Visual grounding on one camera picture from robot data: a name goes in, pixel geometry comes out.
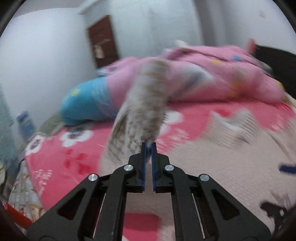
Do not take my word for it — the beige houndstooth knit coat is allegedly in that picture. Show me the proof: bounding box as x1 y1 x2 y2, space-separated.
99 60 295 240

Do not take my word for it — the dark brown wooden door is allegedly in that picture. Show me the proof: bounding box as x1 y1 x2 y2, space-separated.
87 15 119 68

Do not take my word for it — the pink floral bed sheet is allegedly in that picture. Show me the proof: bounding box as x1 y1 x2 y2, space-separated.
24 97 296 241

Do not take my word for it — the black bed headboard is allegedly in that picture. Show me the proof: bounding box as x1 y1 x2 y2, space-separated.
254 45 296 99

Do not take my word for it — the teal patterned hanging cloth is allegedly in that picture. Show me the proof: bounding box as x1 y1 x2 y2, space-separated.
0 87 18 167

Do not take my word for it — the pink and blue quilt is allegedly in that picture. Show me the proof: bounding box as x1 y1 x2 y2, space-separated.
60 45 285 126

